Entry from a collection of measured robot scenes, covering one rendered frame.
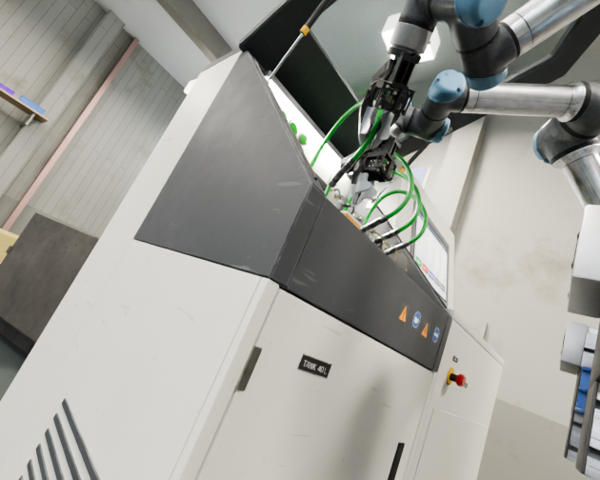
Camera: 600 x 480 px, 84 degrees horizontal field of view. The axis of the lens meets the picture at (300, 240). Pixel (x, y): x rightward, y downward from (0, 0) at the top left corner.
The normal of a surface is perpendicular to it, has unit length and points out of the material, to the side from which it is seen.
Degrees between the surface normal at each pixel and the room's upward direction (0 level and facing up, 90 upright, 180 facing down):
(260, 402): 90
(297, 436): 90
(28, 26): 90
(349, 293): 90
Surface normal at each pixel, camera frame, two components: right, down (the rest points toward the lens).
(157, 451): -0.61, -0.45
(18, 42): 0.75, 0.14
